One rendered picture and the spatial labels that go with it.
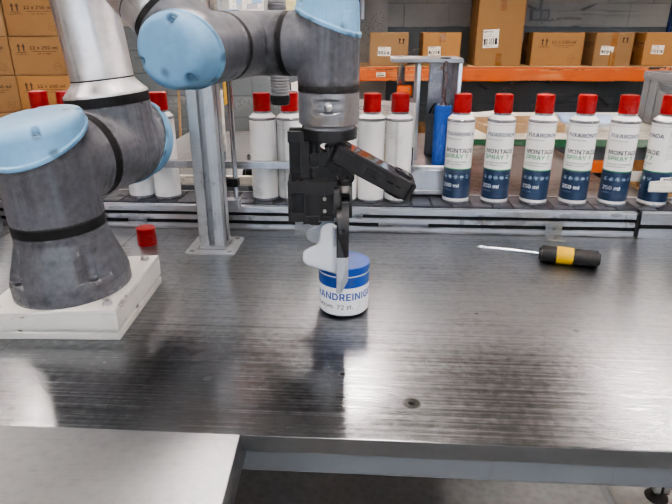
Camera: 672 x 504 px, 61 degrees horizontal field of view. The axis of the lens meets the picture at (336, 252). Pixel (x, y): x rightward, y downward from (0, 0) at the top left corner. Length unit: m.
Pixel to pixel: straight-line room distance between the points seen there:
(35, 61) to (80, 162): 3.79
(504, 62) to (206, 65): 4.39
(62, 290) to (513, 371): 0.55
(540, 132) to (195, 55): 0.71
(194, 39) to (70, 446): 0.40
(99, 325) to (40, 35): 3.84
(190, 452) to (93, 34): 0.55
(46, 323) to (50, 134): 0.23
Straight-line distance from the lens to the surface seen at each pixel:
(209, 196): 1.01
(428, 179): 1.16
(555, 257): 1.01
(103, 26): 0.86
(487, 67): 4.80
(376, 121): 1.08
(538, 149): 1.13
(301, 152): 0.72
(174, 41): 0.60
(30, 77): 4.57
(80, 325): 0.79
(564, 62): 5.09
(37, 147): 0.75
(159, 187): 1.18
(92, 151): 0.79
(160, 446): 0.59
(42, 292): 0.79
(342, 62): 0.69
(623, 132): 1.18
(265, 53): 0.71
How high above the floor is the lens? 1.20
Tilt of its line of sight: 22 degrees down
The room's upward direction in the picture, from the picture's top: straight up
